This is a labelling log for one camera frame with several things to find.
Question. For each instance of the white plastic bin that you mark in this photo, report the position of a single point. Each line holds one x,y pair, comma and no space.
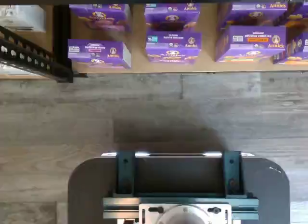
21,18

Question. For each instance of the black perforated diagonal brace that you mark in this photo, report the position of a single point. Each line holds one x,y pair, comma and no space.
26,54

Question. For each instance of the brown shelf board with purple boxes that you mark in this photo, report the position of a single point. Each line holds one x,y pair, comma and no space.
138,41

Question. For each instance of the black metal shelf post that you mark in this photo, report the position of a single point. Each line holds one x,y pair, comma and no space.
62,41

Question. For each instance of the purple Annie's box pink stripe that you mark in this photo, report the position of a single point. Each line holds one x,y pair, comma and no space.
96,49

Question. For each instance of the purple Annie's box orange stripe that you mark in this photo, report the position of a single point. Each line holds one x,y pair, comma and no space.
252,41

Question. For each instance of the teal metal bracket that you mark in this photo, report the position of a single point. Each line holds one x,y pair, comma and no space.
232,173
125,173

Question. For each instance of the dark grey robot base platform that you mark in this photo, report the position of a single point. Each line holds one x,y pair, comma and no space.
264,185

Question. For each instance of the grey xArm robot arm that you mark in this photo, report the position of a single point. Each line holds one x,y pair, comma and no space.
184,215

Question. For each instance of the teal aluminium rail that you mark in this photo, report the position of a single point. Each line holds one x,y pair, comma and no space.
120,207

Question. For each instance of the purple Annie's mac cheese box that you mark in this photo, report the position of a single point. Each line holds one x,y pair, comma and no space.
297,17
101,19
250,15
172,17
173,47
294,49

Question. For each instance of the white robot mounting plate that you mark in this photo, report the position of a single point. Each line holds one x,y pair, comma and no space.
149,210

